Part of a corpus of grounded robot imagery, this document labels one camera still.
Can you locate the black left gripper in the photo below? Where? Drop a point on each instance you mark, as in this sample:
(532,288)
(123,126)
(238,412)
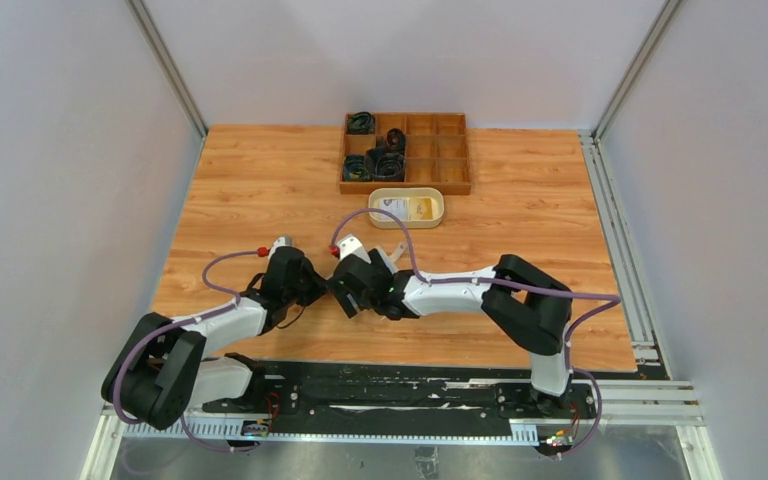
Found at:
(318,285)

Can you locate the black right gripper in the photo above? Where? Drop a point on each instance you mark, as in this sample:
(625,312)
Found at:
(343,294)

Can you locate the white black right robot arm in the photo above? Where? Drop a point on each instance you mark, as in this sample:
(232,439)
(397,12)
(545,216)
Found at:
(531,307)

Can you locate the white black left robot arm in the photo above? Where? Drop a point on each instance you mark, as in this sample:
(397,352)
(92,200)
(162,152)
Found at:
(169,365)

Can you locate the white card in tray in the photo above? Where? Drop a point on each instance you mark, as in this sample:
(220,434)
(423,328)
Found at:
(397,206)

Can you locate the beige oval tray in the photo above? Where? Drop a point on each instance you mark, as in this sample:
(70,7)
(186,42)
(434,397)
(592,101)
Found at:
(377,194)

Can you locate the wooden compartment box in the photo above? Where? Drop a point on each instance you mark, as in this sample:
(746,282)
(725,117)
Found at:
(437,151)

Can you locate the rolled black belt middle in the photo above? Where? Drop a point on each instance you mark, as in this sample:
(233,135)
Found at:
(395,140)

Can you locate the rolled black belt top left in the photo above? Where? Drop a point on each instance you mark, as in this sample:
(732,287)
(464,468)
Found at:
(361,123)

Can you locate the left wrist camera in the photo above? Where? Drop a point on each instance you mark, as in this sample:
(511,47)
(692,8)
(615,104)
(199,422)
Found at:
(281,241)

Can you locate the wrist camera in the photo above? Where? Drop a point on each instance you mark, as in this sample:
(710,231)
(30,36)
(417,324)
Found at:
(350,245)
(281,241)

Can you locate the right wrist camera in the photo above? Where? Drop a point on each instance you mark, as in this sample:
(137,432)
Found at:
(350,245)

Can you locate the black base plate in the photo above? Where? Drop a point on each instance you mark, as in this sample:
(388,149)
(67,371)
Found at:
(389,403)

